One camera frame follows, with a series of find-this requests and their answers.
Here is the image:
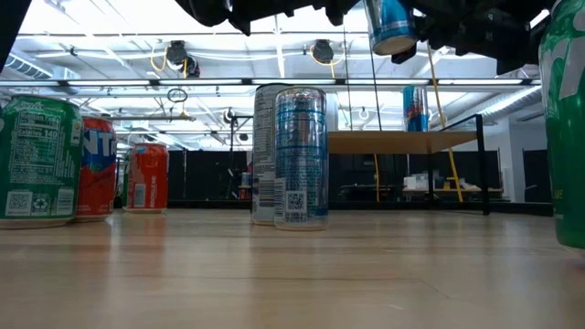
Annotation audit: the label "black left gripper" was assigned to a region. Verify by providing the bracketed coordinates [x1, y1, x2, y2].
[175, 0, 362, 37]

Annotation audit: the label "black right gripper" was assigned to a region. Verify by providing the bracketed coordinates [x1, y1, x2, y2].
[391, 0, 504, 65]

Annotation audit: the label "black hanging cord reel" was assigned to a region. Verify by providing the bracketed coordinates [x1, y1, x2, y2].
[312, 38, 335, 65]
[165, 39, 188, 66]

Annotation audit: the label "green Sprite soda can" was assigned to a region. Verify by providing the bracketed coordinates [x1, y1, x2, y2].
[0, 94, 85, 230]
[537, 0, 585, 251]

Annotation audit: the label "thin black hanging cable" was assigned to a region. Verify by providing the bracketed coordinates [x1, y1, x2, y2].
[342, 25, 351, 133]

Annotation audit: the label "long yellow cable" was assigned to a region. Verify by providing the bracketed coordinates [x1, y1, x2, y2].
[426, 43, 465, 204]

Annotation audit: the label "white Celsius drink can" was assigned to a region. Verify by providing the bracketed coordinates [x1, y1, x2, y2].
[250, 83, 287, 227]

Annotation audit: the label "wooden shelf black metal legs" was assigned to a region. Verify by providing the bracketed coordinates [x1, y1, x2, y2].
[327, 113, 491, 216]

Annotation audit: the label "orange Fanta soda can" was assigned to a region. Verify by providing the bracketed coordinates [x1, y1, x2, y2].
[125, 143, 171, 215]
[72, 116, 119, 224]

